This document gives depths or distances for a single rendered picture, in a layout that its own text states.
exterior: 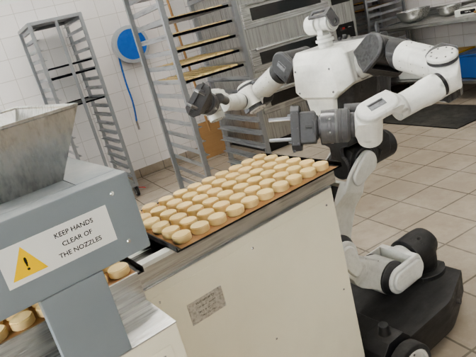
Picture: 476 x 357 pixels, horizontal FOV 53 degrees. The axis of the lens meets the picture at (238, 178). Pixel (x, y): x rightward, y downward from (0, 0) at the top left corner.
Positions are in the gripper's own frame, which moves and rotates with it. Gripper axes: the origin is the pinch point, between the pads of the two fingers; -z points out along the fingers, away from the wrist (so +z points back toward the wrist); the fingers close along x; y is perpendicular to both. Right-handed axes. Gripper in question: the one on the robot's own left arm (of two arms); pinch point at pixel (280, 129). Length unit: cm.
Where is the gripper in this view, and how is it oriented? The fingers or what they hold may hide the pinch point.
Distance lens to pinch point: 129.4
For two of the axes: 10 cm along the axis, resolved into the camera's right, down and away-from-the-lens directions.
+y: -2.5, 0.6, -9.7
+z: 9.7, -0.4, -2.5
